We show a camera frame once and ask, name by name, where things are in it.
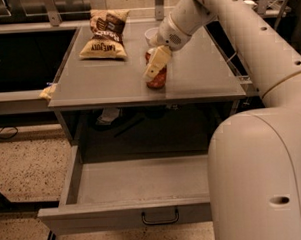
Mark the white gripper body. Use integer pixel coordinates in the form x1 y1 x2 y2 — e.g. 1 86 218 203
149 15 191 51

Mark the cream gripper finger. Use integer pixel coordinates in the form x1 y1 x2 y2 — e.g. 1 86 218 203
143 45 172 82

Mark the red coke can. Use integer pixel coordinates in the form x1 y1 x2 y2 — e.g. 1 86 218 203
145 48 167 90

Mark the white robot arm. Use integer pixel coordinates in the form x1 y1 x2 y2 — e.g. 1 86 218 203
152 0 301 240

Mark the grey cabinet with top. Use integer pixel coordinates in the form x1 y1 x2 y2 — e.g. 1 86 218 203
49 19 245 144

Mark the grey open top drawer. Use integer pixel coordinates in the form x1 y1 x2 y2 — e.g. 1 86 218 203
38 146 212 235

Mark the white ceramic bowl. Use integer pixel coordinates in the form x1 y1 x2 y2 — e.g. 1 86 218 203
145 28 159 47

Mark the yellow brown chip bag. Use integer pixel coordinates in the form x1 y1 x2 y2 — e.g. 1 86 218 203
80 9 129 59

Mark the black drawer handle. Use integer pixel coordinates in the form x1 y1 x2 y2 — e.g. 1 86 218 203
141 209 180 226

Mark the black cable on left floor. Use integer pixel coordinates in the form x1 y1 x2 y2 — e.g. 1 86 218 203
0 126 19 141

